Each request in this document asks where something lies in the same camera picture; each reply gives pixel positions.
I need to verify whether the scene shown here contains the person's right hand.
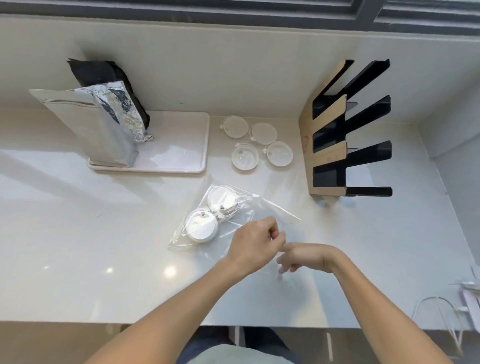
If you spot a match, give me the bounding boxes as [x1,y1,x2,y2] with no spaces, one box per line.
[276,242,337,276]

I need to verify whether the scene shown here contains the person's left hand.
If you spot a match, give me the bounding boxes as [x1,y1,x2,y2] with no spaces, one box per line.
[224,217,287,279]

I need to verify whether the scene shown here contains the clear plastic zip bag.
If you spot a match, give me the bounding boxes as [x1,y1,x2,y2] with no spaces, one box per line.
[167,184,303,280]

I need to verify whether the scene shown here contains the person's right forearm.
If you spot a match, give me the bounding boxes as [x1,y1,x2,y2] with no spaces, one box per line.
[329,248,455,364]

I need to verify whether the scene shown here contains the person's left forearm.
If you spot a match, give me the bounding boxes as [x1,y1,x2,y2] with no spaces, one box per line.
[85,257,249,364]

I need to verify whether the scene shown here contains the white round lid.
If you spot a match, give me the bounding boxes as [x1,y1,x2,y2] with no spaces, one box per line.
[207,186,241,224]
[186,209,219,244]

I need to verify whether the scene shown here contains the clear round lid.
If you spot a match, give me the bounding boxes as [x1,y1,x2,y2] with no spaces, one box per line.
[231,142,260,172]
[250,122,278,145]
[264,140,294,167]
[220,115,250,140]

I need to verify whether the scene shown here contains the wood and black rack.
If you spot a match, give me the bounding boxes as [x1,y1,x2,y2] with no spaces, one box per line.
[298,59,394,199]

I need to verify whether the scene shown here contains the person's light shirt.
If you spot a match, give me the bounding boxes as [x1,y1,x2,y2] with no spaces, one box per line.
[190,344,301,364]

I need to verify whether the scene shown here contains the white rectangular tray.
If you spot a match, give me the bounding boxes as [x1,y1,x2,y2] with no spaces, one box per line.
[86,111,211,175]

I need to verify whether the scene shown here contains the white device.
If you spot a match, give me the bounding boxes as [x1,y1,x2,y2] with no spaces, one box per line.
[449,265,480,319]

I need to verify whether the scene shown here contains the silver foil bag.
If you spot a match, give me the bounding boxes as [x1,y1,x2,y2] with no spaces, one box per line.
[29,83,155,168]

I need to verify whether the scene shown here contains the black foil bag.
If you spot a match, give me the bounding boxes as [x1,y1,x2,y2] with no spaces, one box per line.
[67,58,151,133]

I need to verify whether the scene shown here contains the white cable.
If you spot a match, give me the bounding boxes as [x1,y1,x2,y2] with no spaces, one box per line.
[411,296,470,358]

